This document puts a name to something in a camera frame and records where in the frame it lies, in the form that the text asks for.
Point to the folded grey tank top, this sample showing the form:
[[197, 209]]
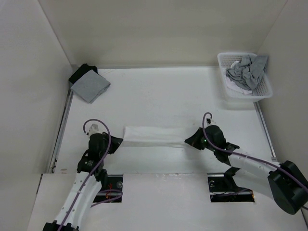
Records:
[[90, 86]]

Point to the left metal table rail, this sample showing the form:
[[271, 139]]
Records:
[[60, 133]]

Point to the white plastic basket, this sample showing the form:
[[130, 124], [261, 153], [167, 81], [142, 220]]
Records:
[[262, 91]]

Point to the grey crumpled tank top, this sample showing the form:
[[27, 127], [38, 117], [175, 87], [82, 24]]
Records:
[[257, 67]]

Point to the white garment in basket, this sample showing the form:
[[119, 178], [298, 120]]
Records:
[[235, 85]]

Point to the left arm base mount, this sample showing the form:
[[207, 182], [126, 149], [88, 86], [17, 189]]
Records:
[[111, 190]]

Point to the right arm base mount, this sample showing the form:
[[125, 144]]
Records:
[[223, 189]]

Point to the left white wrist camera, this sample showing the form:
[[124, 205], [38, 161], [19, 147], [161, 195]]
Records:
[[94, 129]]

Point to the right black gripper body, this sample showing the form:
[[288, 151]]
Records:
[[207, 147]]

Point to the white tank top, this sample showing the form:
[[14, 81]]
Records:
[[156, 136]]

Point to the folded black tank top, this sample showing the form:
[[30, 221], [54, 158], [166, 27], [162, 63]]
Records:
[[82, 70]]

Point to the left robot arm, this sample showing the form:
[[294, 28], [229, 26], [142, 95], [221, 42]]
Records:
[[90, 186]]

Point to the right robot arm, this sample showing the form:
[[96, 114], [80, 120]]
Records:
[[282, 182]]

